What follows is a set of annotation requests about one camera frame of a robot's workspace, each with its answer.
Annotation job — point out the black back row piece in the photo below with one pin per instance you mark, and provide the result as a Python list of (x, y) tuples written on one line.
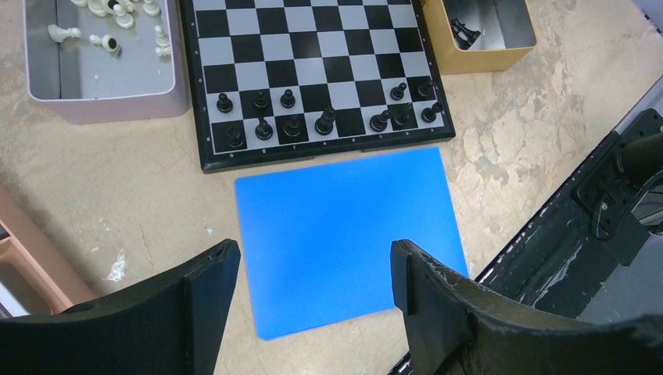
[(263, 130)]

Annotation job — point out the black corner rook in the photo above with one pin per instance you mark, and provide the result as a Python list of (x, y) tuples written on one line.
[(235, 137)]

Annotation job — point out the black chess queen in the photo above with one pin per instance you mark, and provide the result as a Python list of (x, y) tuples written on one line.
[(463, 36)]

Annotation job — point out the black bishop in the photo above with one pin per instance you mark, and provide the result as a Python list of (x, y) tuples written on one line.
[(292, 126)]

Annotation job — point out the black pawn second row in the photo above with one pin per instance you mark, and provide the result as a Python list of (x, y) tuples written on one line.
[(397, 93)]

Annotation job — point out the pink tin with white pieces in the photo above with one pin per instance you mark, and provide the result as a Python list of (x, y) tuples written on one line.
[(105, 61)]

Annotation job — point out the blue mat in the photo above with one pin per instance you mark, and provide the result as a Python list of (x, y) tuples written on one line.
[(316, 241)]

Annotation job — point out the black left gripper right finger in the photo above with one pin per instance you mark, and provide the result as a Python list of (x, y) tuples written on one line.
[(455, 325)]

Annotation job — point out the black chess knight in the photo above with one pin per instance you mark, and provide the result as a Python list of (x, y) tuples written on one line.
[(401, 117)]

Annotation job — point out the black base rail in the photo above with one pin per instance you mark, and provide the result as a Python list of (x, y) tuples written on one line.
[(589, 254)]

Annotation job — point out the black chess king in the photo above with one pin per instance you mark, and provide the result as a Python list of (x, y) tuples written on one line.
[(324, 125)]

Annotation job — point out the peach desk organizer tray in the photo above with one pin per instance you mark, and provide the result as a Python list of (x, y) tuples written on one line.
[(34, 257)]

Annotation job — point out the yellow tin with black pieces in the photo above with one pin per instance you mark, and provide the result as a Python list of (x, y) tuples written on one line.
[(508, 34)]

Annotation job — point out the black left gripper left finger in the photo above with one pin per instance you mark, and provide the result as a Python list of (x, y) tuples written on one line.
[(171, 323)]

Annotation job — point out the black pawn edge square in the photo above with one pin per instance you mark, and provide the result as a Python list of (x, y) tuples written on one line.
[(426, 89)]

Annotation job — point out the black chess piece corner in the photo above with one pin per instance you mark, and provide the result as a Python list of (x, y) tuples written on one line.
[(429, 114)]

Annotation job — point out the black white chessboard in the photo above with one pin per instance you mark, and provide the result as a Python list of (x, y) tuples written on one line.
[(342, 54)]

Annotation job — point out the black pawn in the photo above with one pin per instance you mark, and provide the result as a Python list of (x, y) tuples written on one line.
[(287, 99), (260, 101), (224, 103)]

